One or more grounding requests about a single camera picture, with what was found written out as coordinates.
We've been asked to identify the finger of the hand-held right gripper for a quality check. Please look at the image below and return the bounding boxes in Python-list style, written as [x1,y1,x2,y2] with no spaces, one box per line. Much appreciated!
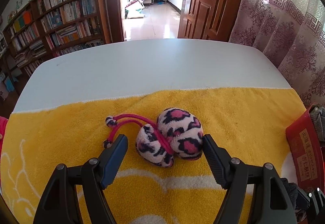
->
[295,187,325,223]

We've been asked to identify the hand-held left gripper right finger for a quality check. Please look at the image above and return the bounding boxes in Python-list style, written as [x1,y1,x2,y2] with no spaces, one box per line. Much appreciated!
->
[202,134,297,224]

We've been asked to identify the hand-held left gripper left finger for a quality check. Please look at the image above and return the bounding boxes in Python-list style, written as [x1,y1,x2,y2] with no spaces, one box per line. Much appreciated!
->
[33,134,128,224]

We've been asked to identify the black sock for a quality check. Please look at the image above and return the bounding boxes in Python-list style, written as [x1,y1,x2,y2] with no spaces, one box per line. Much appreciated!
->
[281,178,297,212]

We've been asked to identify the leopard plush hair tie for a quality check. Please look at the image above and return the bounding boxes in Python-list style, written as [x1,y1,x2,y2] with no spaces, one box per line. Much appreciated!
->
[103,108,204,167]

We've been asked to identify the red gift box container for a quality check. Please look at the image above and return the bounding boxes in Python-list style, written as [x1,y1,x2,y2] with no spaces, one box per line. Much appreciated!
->
[286,103,325,193]

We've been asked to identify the grey ribbed sock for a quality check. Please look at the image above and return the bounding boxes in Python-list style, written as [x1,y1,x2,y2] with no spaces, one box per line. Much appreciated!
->
[311,107,325,142]

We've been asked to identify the yellow white patterned towel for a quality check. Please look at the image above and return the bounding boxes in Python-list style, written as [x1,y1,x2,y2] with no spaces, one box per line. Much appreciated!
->
[0,87,308,224]

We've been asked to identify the red blanket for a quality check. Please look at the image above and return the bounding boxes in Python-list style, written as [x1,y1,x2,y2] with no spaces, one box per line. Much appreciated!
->
[0,116,8,148]

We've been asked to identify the blue storage box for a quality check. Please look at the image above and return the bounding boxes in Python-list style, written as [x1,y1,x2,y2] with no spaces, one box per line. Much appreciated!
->
[4,77,15,92]

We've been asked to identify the brown wooden bookshelf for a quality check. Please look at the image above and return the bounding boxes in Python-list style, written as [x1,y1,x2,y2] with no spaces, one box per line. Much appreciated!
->
[0,0,111,82]

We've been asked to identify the white green floor cushion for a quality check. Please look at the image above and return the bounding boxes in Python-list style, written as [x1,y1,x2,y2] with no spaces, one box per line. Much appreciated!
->
[127,1,145,19]

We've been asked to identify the purple patterned lace curtain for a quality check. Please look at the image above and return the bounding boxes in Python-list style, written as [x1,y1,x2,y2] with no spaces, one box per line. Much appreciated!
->
[229,0,325,110]

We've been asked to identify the rows of books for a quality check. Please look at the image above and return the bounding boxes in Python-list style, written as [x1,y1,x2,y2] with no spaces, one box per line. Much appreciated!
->
[5,0,104,75]

